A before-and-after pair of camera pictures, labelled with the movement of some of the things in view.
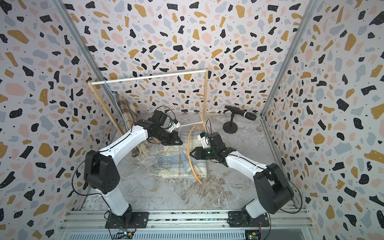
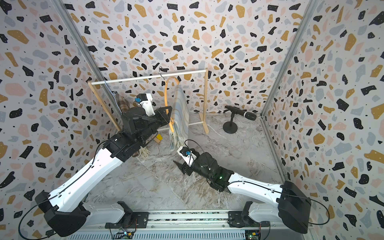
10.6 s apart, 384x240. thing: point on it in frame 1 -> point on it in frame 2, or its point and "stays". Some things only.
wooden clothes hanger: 190,165 -> 166,80
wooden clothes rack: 91,83 stays
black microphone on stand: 230,127 stays
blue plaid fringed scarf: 175,161 -> 178,137
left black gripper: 174,136 -> 160,115
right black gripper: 198,153 -> 183,169
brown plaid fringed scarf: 142,148 stays
